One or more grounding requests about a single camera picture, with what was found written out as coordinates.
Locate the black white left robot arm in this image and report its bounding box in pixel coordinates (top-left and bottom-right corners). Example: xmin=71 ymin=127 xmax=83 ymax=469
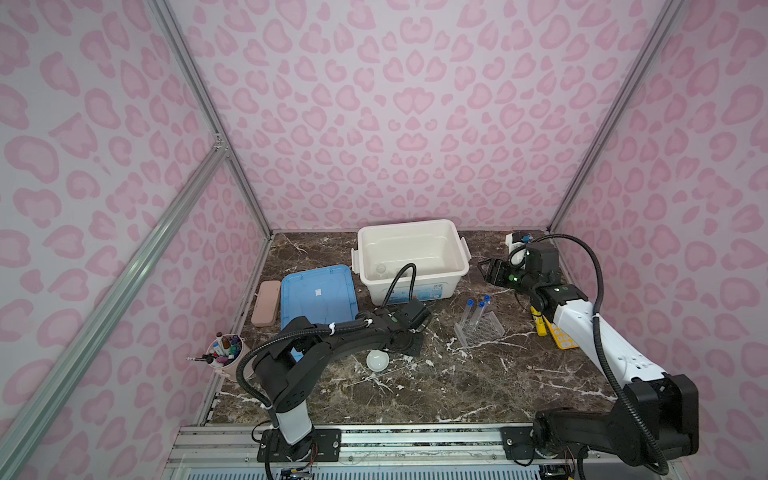
xmin=235 ymin=263 xmax=431 ymax=463

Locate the yellow calculator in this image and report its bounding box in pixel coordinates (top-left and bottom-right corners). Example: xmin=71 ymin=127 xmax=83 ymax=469
xmin=548 ymin=323 xmax=578 ymax=350

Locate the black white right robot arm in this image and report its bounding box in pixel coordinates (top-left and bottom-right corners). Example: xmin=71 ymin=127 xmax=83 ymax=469
xmin=478 ymin=232 xmax=700 ymax=476

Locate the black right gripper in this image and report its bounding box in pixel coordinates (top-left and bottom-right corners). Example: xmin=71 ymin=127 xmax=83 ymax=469
xmin=476 ymin=257 xmax=540 ymax=297

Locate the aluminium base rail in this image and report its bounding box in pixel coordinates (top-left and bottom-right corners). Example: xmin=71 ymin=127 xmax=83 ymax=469
xmin=161 ymin=422 xmax=637 ymax=480

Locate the blue plastic bin lid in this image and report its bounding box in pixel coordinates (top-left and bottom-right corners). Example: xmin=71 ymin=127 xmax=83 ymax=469
xmin=280 ymin=265 xmax=358 ymax=329

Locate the white plastic storage bin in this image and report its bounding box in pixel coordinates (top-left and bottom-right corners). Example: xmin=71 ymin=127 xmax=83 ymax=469
xmin=350 ymin=219 xmax=472 ymax=306

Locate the pink pencil case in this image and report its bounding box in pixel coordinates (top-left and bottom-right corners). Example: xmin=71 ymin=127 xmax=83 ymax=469
xmin=250 ymin=280 xmax=281 ymax=327

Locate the white ceramic mortar bowl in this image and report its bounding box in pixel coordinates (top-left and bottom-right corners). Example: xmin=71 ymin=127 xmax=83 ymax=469
xmin=366 ymin=350 xmax=390 ymax=373

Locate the pink pen holder cup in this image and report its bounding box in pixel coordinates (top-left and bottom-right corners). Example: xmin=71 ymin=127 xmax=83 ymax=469
xmin=187 ymin=332 xmax=250 ymax=381

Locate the clear glass beaker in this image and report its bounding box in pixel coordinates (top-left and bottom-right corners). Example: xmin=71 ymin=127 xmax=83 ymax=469
xmin=393 ymin=265 xmax=411 ymax=281

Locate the clear test tube rack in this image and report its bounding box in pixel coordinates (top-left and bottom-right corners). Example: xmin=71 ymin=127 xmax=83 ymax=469
xmin=454 ymin=312 xmax=505 ymax=348

